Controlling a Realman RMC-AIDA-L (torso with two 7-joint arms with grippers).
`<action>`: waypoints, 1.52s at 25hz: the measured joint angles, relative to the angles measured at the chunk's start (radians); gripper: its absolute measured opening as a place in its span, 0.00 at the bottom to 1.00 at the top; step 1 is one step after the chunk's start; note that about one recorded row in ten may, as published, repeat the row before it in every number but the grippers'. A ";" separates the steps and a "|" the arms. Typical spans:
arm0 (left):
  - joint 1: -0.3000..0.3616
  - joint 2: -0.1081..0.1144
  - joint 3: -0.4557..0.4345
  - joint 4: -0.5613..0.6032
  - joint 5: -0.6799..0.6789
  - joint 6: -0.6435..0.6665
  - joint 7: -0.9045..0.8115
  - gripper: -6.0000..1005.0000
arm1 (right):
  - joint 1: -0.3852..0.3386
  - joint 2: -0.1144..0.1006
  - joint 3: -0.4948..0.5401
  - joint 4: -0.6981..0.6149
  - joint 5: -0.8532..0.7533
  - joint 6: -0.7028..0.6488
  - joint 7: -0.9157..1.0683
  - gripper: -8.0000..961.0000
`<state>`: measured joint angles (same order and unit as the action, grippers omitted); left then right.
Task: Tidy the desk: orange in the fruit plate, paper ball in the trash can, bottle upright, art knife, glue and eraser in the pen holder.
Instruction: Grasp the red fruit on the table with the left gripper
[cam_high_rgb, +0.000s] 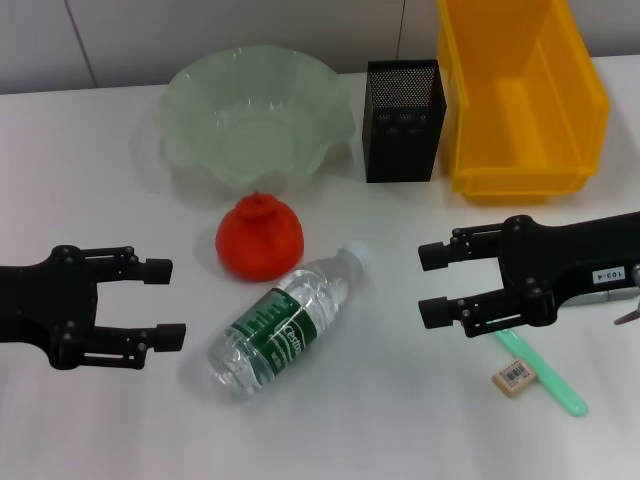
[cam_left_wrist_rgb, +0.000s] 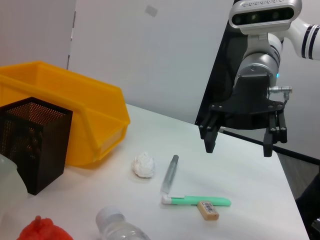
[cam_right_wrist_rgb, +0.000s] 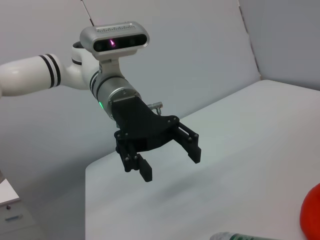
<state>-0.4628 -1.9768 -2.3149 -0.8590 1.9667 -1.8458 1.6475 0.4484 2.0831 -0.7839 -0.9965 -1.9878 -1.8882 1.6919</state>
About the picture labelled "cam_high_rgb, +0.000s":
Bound red pumpkin toy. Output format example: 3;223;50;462
215;191;306;283

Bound beige eraser with barcode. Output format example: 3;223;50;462
491;359;534;401

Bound green wavy glass fruit bowl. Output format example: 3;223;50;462
157;45;357;194

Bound clear green-label water bottle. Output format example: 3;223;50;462
206;240;376;402

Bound mint green pen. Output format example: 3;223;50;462
492;327;589;418

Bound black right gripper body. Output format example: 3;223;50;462
498;211;640;327

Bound black mesh pen holder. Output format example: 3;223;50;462
362;59;448;184

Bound yellow plastic bin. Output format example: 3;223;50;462
436;0;612;204

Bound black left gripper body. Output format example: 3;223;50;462
0;244;100;371

